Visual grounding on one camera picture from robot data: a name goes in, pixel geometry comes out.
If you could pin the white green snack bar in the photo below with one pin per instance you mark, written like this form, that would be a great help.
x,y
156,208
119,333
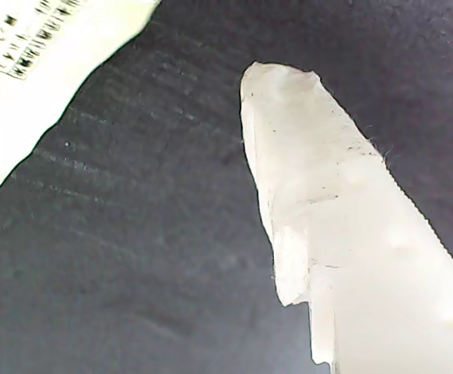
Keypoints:
x,y
55,78

